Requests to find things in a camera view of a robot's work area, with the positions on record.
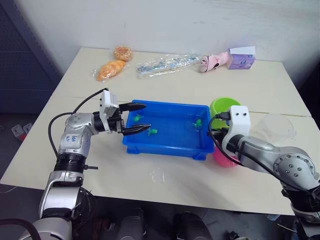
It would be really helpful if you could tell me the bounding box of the purple tissue box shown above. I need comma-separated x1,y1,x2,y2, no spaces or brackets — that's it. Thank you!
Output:
226,45,257,71

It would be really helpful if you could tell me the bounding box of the pink plastic bucket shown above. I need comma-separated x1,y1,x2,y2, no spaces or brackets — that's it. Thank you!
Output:
212,144,242,169

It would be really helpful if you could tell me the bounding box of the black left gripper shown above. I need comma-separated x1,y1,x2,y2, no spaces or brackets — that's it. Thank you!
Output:
108,101,152,137

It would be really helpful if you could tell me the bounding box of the round wrapped bread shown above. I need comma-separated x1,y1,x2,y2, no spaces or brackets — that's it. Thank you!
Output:
112,45,134,63

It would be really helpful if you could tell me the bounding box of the clear plastic cup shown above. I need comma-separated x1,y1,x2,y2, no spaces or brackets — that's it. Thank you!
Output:
250,113,298,146

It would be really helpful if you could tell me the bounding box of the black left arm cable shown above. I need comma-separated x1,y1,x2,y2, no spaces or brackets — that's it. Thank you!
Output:
47,87,109,158

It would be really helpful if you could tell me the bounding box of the long wrapped orange bread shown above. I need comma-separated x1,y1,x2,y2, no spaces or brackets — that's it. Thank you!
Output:
91,59,127,82

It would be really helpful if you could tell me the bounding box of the pink plush toy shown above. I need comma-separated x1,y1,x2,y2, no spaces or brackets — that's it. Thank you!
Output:
198,51,232,74

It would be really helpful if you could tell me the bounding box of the grey blue cabinet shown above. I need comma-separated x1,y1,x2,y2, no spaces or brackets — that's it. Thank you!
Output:
0,0,63,115

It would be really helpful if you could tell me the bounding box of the green plastic bucket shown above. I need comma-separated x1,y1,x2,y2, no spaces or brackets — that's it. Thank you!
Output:
209,97,242,130

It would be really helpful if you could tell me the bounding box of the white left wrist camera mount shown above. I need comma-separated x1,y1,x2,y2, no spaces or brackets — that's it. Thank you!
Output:
98,89,121,134

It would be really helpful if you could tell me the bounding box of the white floor power strip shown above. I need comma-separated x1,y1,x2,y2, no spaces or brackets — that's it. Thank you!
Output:
11,122,35,140

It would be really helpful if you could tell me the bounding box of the clear plastic bag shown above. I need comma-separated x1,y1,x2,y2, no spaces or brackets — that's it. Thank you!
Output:
135,51,202,79

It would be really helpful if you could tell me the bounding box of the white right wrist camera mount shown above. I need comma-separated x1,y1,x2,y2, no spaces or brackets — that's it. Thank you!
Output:
221,105,252,155

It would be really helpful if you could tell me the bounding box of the dark rounded shape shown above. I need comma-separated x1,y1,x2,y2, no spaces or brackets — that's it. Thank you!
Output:
116,207,149,240

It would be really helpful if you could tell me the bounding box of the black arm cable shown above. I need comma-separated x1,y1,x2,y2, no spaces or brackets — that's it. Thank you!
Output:
207,112,285,181
47,87,109,158

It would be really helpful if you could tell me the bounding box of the blue plastic tub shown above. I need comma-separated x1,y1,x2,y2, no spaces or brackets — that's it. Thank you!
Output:
121,99,216,161

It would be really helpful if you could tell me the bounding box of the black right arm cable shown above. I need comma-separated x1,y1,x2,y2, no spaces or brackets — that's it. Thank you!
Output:
207,112,285,181

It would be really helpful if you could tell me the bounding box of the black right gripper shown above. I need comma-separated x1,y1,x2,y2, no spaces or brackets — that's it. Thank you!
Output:
211,127,229,146

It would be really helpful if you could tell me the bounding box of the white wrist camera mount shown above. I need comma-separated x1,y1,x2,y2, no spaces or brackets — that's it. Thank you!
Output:
98,89,121,134
221,105,252,155

